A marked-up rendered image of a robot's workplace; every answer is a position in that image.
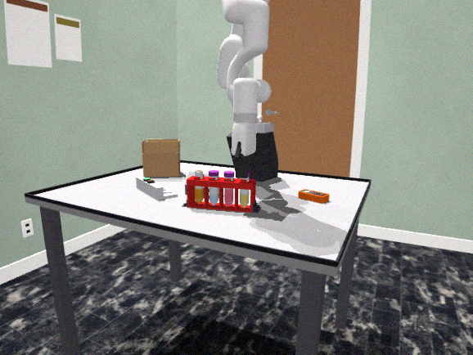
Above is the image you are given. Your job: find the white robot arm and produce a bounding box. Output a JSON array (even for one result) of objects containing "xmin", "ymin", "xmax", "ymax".
[{"xmin": 217, "ymin": 0, "xmax": 274, "ymax": 133}]

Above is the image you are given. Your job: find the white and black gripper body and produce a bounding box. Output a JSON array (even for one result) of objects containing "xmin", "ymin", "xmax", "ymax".
[{"xmin": 232, "ymin": 122, "xmax": 256, "ymax": 156}]

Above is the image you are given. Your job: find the orange digital multimeter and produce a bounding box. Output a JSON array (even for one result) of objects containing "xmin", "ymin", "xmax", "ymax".
[{"xmin": 298, "ymin": 189, "xmax": 329, "ymax": 204}]

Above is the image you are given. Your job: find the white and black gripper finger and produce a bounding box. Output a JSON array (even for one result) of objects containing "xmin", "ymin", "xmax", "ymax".
[
  {"xmin": 246, "ymin": 153, "xmax": 254, "ymax": 176},
  {"xmin": 235, "ymin": 142, "xmax": 247, "ymax": 178}
]

